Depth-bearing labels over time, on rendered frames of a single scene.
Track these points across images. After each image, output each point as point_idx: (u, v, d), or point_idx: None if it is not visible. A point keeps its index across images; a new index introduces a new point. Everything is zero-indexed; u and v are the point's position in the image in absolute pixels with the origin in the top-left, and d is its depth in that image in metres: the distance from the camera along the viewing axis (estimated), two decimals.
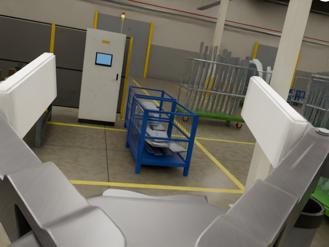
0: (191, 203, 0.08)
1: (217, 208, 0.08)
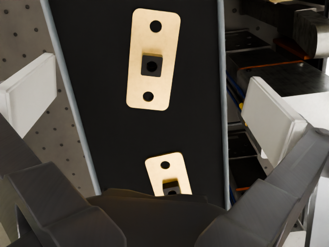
0: (191, 203, 0.08)
1: (217, 208, 0.08)
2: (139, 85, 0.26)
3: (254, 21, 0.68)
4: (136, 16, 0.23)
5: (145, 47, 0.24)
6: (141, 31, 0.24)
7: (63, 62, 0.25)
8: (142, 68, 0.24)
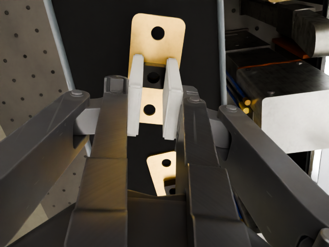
0: (191, 203, 0.08)
1: (217, 208, 0.08)
2: None
3: (253, 21, 0.69)
4: (136, 22, 0.21)
5: (146, 56, 0.22)
6: (141, 38, 0.21)
7: (66, 62, 0.25)
8: (143, 79, 0.22)
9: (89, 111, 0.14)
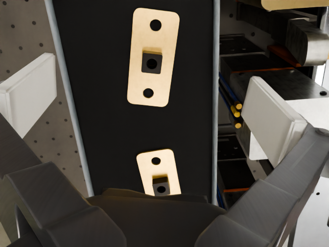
0: (191, 203, 0.08)
1: (217, 208, 0.08)
2: (139, 82, 0.27)
3: (249, 27, 0.70)
4: (137, 15, 0.24)
5: (146, 45, 0.25)
6: (141, 30, 0.25)
7: (61, 56, 0.25)
8: (143, 65, 0.25)
9: None
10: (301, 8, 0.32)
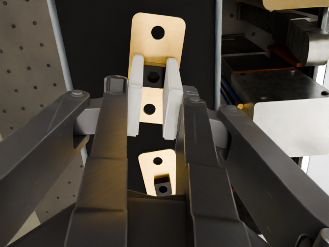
0: (191, 203, 0.08)
1: (217, 208, 0.08)
2: None
3: (250, 27, 0.70)
4: (136, 21, 0.21)
5: (146, 56, 0.22)
6: (141, 38, 0.21)
7: (64, 56, 0.25)
8: (143, 79, 0.22)
9: (89, 111, 0.14)
10: (302, 8, 0.32)
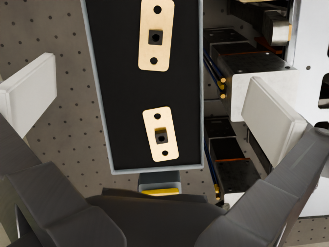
0: (191, 203, 0.08)
1: (217, 208, 0.08)
2: (147, 52, 0.37)
3: (239, 21, 0.80)
4: (144, 3, 0.34)
5: (151, 25, 0.35)
6: (147, 13, 0.35)
7: (89, 34, 0.35)
8: (149, 39, 0.35)
9: None
10: (268, 0, 0.42)
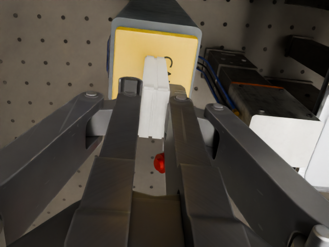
0: (191, 203, 0.08)
1: (217, 208, 0.08)
2: None
3: None
4: None
5: None
6: None
7: None
8: None
9: (104, 111, 0.14)
10: None
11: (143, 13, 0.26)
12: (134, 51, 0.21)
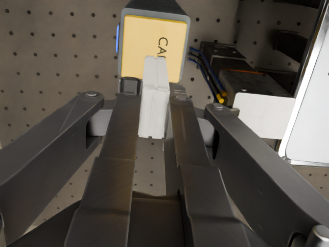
0: (191, 203, 0.08)
1: (217, 208, 0.08)
2: None
3: None
4: None
5: None
6: None
7: None
8: None
9: (104, 111, 0.14)
10: None
11: (145, 6, 0.33)
12: (139, 33, 0.28)
